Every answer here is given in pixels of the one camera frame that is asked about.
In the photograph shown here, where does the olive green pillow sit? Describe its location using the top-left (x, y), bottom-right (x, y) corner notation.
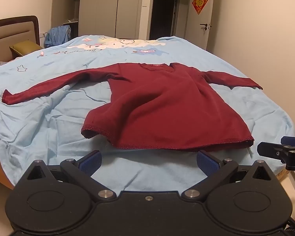
top-left (9, 41), bottom-right (44, 61)

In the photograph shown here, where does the open wardrobe door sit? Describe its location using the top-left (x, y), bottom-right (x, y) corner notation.
top-left (51, 0), bottom-right (67, 28)

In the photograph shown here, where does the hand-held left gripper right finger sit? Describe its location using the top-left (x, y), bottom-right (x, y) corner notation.
top-left (181, 150), bottom-right (277, 201)

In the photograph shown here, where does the light blue printed bedsheet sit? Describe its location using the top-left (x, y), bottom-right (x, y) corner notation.
top-left (0, 35), bottom-right (295, 195)

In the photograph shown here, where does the grey door frame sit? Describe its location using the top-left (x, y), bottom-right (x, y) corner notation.
top-left (149, 0), bottom-right (181, 41)

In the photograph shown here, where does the wooden bed frame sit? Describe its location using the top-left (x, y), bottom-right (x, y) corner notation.
top-left (0, 152), bottom-right (16, 190)

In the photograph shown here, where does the red diamond door decoration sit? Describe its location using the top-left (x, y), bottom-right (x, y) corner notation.
top-left (192, 0), bottom-right (209, 15)

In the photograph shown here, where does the white room door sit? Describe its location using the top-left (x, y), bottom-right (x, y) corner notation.
top-left (184, 0), bottom-right (215, 51)

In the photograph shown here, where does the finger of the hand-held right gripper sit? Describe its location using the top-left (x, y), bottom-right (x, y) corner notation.
top-left (281, 136), bottom-right (295, 147)
top-left (257, 141), bottom-right (295, 164)

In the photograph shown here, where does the dark red sweater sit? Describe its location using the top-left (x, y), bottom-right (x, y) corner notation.
top-left (2, 63), bottom-right (263, 152)

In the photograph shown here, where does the blue clothes heap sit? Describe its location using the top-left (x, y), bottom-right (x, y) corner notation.
top-left (43, 25), bottom-right (72, 49)

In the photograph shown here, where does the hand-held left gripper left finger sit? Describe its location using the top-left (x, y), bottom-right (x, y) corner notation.
top-left (22, 150), bottom-right (117, 202)

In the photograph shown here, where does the grey wardrobe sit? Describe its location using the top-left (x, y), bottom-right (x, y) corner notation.
top-left (63, 0), bottom-right (148, 40)

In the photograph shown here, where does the brown padded headboard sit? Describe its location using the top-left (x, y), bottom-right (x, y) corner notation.
top-left (0, 15), bottom-right (41, 62)

